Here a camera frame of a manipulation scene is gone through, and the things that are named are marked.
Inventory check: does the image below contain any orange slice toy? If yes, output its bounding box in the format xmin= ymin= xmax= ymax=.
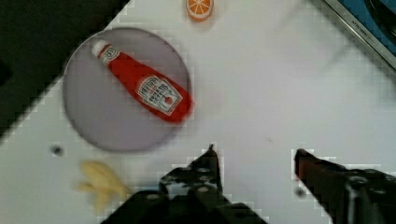
xmin=186 ymin=0 xmax=214 ymax=21

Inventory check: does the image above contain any silver black toaster oven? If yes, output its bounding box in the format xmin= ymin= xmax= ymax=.
xmin=319 ymin=0 xmax=396 ymax=71

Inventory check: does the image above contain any yellow banana peel toy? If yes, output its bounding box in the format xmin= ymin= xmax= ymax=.
xmin=77 ymin=161 xmax=131 ymax=215

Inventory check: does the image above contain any red ketchup bottle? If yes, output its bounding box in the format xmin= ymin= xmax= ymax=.
xmin=92 ymin=39 xmax=193 ymax=123

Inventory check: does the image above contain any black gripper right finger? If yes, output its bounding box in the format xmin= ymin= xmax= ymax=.
xmin=294 ymin=148 xmax=396 ymax=224

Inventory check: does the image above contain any grey round plate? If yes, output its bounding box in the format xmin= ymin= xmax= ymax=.
xmin=63 ymin=27 xmax=191 ymax=152

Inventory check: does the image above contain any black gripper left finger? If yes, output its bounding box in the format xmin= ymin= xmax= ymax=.
xmin=159 ymin=143 xmax=223 ymax=203

